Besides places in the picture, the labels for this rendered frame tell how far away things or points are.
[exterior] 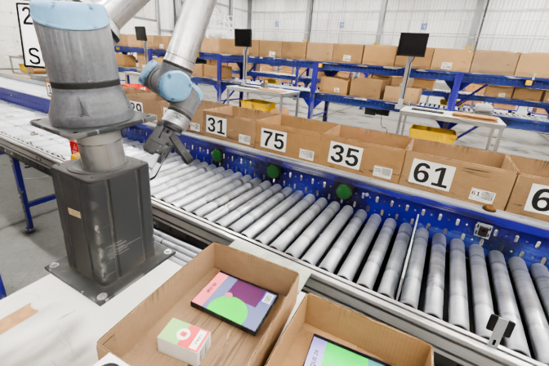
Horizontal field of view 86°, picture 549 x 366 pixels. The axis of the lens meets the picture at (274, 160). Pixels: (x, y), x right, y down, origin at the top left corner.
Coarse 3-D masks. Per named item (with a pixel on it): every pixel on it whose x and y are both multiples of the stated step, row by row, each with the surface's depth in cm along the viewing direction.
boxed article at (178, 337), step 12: (168, 324) 66; (180, 324) 66; (168, 336) 63; (180, 336) 64; (192, 336) 64; (204, 336) 64; (168, 348) 63; (180, 348) 62; (192, 348) 61; (204, 348) 63; (192, 360) 61
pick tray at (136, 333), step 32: (224, 256) 88; (256, 256) 83; (160, 288) 70; (192, 288) 82; (288, 288) 81; (128, 320) 62; (160, 320) 72; (192, 320) 72; (128, 352) 64; (160, 352) 64; (224, 352) 65; (256, 352) 56
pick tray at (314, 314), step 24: (312, 312) 72; (336, 312) 69; (288, 336) 64; (312, 336) 71; (336, 336) 71; (360, 336) 68; (384, 336) 65; (408, 336) 62; (288, 360) 64; (384, 360) 66; (408, 360) 64; (432, 360) 57
